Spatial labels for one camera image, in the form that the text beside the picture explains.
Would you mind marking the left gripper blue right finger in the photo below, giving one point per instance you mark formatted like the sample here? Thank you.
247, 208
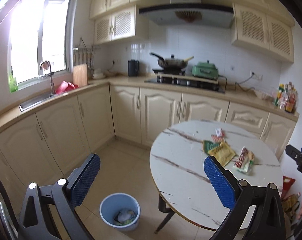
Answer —
222, 181

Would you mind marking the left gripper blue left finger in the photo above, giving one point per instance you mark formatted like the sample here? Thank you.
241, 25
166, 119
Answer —
81, 179

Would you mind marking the light green snack packet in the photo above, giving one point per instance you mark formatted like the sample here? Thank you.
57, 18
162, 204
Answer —
223, 153

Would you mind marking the red white snack wrapper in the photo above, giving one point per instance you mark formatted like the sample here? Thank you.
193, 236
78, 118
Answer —
245, 161

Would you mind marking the red patterned small packet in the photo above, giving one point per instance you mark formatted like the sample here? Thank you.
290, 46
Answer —
217, 139

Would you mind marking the dark green snack packet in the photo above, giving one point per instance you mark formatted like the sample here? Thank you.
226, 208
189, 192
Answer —
209, 145

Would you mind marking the blue plastic trash bucket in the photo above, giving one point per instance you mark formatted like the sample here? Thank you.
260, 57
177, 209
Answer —
121, 211

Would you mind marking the lower kitchen cabinets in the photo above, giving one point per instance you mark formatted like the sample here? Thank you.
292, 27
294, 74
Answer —
49, 139

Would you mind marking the kitchen cabinets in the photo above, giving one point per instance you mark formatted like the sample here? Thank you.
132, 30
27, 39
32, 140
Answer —
49, 139
262, 25

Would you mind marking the upper kitchen cabinets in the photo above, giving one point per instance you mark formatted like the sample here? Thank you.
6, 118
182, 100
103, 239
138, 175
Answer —
262, 25

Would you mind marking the round white marble table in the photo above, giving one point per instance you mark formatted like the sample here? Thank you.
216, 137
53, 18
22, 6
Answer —
193, 185

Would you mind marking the condiment bottles group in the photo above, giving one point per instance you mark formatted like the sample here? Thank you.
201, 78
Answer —
286, 97

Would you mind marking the steel sink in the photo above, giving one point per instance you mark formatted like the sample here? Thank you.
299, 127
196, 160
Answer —
35, 101

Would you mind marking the red plastic basin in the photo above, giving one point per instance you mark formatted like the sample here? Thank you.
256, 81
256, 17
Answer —
65, 87

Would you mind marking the stacked white bowls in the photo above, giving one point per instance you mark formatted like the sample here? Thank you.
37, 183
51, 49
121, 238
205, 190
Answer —
98, 74

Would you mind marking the green electric cooker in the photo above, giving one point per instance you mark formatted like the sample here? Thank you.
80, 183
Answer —
205, 70

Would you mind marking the black gas stove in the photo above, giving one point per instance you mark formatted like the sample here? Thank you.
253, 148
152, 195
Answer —
178, 77

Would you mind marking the wooden cutting board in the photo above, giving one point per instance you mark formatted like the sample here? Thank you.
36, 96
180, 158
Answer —
80, 75

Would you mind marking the green dish soap bottle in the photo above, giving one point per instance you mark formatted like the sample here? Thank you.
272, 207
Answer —
13, 86

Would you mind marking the sink faucet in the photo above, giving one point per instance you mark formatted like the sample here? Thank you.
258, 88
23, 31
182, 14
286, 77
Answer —
45, 65

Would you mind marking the black wok with lid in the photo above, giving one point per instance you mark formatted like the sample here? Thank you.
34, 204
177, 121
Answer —
171, 62

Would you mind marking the hanging utensil rack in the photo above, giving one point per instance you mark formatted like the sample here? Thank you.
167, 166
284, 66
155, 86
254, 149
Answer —
83, 54

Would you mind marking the black electric kettle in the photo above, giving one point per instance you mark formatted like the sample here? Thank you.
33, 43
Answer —
133, 68

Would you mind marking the window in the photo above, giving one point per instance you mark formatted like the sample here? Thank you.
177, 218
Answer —
37, 33

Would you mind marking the range hood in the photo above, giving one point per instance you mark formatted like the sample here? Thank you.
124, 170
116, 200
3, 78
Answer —
190, 13

